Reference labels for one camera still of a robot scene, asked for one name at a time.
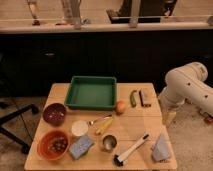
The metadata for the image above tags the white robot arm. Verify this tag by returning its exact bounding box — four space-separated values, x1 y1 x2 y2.
158 62 213 126

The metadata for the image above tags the metal cup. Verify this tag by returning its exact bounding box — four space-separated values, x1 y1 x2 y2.
101 135 117 152

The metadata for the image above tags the grey folded cloth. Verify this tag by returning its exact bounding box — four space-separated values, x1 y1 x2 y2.
151 134 171 162

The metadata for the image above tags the green cucumber toy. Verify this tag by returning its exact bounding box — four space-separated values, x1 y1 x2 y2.
130 90 137 108

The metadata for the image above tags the wooden table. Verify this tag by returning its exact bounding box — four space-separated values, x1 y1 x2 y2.
24 83 177 171

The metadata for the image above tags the orange ball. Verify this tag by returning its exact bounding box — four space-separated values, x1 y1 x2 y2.
115 101 126 115

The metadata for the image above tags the yellow banana toy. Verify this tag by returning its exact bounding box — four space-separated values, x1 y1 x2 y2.
95 119 113 135

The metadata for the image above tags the metal spoon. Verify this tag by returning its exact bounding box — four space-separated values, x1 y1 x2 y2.
87 115 112 126

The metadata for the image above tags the green plastic tray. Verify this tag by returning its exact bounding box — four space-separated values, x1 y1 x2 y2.
64 76 117 111

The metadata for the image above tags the white round lid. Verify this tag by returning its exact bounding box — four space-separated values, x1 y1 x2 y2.
71 120 89 137

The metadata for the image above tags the blue sponge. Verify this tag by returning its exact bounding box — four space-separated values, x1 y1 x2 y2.
69 135 94 160

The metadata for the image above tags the dark red bowl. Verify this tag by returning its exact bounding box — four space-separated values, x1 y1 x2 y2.
43 103 66 126

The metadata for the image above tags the orange bowl with contents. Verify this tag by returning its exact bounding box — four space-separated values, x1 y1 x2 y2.
37 130 70 161

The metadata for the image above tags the black office chair base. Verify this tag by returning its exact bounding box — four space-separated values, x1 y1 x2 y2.
0 104 39 154

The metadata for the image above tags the white handled dish brush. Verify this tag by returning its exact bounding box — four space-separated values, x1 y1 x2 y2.
113 134 149 167

